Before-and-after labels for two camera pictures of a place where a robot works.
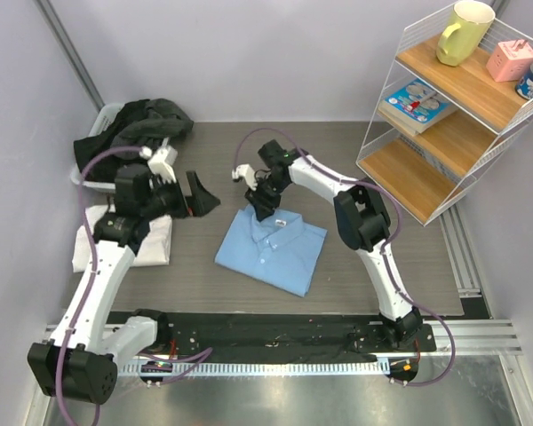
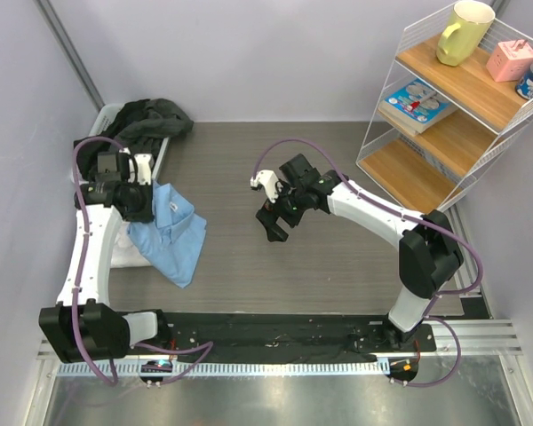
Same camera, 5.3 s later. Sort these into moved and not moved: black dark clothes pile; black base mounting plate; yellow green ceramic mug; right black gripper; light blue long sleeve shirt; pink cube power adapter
Moved: light blue long sleeve shirt; right black gripper
Not moved: black base mounting plate; yellow green ceramic mug; pink cube power adapter; black dark clothes pile
